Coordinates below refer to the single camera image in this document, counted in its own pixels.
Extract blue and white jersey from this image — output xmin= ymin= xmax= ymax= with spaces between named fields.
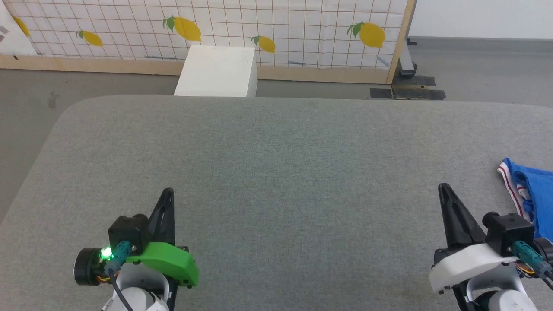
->
xmin=497 ymin=158 xmax=553 ymax=242

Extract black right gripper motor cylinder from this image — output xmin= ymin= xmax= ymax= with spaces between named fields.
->
xmin=534 ymin=237 xmax=553 ymax=265

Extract grey metal panel foot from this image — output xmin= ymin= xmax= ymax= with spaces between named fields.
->
xmin=397 ymin=39 xmax=419 ymax=78

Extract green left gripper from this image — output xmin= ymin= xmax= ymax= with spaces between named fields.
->
xmin=125 ymin=188 xmax=200 ymax=311

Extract white box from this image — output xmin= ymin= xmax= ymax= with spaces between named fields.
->
xmin=174 ymin=45 xmax=258 ymax=98

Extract left teal plug black cable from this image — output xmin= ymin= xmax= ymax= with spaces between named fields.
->
xmin=107 ymin=241 xmax=135 ymax=311

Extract grey fabric sofa cushion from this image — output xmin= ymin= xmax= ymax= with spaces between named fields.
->
xmin=0 ymin=95 xmax=553 ymax=311

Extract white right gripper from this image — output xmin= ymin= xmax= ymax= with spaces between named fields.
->
xmin=429 ymin=183 xmax=519 ymax=295

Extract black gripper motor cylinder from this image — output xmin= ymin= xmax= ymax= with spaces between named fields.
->
xmin=534 ymin=237 xmax=553 ymax=265
xmin=73 ymin=247 xmax=109 ymax=286

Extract right teal plug black cable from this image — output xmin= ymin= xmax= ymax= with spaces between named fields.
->
xmin=513 ymin=241 xmax=553 ymax=291

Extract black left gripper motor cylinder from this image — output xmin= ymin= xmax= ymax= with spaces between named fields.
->
xmin=73 ymin=247 xmax=109 ymax=286

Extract lemon print grid panel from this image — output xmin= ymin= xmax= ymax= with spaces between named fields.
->
xmin=0 ymin=0 xmax=417 ymax=85

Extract black floor tape patch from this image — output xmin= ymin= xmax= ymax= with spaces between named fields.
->
xmin=400 ymin=76 xmax=437 ymax=87
xmin=370 ymin=88 xmax=446 ymax=101

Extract teal plug black cable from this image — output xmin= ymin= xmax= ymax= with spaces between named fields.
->
xmin=107 ymin=241 xmax=135 ymax=311
xmin=513 ymin=241 xmax=553 ymax=291

